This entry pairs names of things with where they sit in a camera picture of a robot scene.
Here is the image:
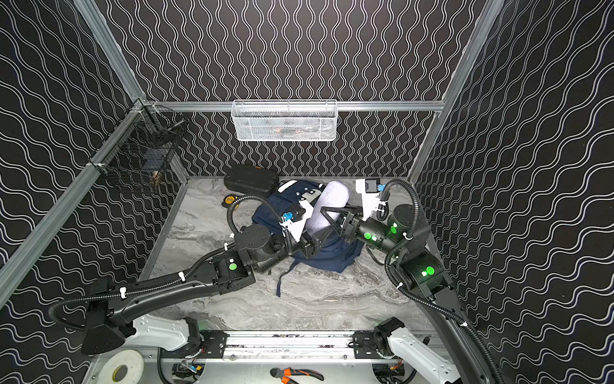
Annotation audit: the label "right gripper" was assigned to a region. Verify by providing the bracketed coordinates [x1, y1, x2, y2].
[324, 202, 408, 266]

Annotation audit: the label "purple glasses case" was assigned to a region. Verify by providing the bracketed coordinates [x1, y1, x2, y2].
[303, 180, 351, 242]

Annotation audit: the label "navy blue backpack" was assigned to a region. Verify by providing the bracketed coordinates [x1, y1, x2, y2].
[250, 179, 362, 273]

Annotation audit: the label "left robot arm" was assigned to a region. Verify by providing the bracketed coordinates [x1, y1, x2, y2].
[48, 195, 314, 355]

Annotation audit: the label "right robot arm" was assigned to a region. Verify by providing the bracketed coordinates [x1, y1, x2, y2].
[316, 179, 505, 383]

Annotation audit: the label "black zippered case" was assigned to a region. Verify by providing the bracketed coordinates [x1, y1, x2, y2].
[224, 164, 280, 198]

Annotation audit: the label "yellow black tape measure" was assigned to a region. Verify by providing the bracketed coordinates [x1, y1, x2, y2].
[222, 195, 238, 208]

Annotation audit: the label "white tape roll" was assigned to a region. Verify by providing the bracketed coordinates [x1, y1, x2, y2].
[97, 350, 145, 384]

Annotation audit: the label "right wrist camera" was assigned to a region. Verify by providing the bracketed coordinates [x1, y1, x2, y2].
[355, 178, 387, 221]

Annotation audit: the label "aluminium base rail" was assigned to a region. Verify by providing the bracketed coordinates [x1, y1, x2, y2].
[95, 329, 481, 363]

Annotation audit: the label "orange handled pliers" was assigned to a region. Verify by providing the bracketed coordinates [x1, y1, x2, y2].
[270, 367, 325, 384]

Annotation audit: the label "black wire basket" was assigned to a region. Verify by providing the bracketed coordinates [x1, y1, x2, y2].
[94, 106, 189, 195]

